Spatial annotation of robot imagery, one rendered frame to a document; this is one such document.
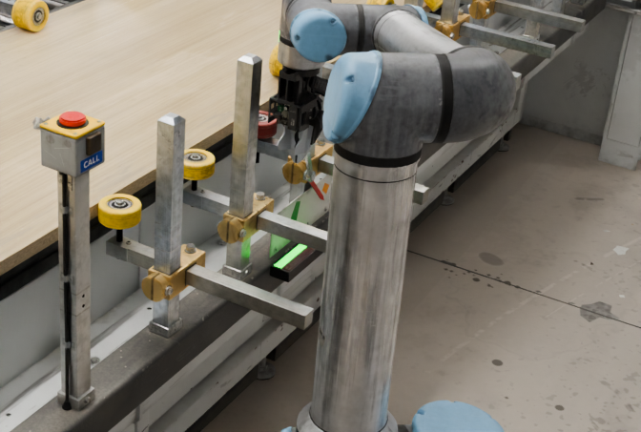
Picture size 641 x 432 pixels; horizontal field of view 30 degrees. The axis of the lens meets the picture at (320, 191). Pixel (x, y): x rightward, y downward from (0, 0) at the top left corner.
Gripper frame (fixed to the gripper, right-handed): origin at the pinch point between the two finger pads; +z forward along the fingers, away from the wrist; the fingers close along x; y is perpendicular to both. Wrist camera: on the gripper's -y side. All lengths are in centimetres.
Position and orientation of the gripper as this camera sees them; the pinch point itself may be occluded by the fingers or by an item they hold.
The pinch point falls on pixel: (299, 155)
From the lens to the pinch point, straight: 234.9
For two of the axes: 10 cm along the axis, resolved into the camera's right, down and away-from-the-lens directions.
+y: -4.8, 3.7, -7.9
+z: -0.8, 8.8, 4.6
